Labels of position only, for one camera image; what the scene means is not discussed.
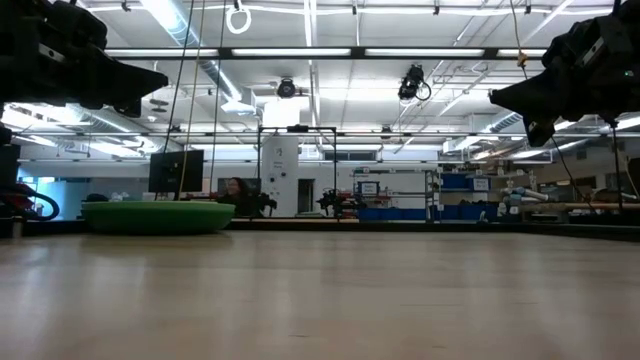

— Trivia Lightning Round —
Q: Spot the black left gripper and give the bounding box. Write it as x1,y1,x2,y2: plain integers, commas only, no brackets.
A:
0,0,170,119

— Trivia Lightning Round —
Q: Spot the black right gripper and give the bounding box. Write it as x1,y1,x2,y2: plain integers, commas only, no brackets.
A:
489,0,640,148

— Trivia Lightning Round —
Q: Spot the green plastic plate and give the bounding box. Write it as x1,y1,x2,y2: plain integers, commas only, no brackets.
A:
81,200,237,236

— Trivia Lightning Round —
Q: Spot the black computer monitor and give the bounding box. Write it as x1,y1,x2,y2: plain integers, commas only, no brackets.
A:
148,149,205,194

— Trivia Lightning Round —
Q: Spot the blue storage bin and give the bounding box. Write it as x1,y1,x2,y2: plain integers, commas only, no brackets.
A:
430,203,501,222
440,172,472,190
357,207,429,222

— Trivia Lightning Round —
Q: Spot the person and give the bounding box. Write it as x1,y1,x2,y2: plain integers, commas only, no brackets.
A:
215,176,259,217

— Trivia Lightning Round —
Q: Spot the black hanging cable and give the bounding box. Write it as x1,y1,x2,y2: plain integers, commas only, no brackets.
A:
166,0,195,147

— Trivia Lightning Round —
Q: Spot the cable with yellow tag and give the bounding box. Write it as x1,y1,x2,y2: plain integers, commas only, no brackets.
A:
508,0,530,81

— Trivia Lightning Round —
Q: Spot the yellow hanging cable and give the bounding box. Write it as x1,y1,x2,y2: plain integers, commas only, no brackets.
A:
177,0,206,201

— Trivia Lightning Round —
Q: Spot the silver ventilation duct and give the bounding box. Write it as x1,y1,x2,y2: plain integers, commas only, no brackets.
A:
139,0,246,104

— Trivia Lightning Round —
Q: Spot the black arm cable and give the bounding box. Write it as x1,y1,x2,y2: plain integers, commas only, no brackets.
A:
611,123,626,214

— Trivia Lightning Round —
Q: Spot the black aluminium table frame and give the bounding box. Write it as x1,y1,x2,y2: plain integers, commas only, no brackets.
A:
0,46,640,242

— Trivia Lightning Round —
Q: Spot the white hanging ring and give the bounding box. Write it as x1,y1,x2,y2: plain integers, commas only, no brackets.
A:
225,3,253,36

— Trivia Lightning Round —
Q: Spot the black ceiling-hung camera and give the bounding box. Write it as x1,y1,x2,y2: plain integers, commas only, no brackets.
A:
397,63,432,103

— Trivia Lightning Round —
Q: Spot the red and black cable bundle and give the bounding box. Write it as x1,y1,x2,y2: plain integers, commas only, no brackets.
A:
0,182,61,222

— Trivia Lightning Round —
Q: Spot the black overhead camera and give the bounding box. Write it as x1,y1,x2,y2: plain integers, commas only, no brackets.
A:
276,77,298,100

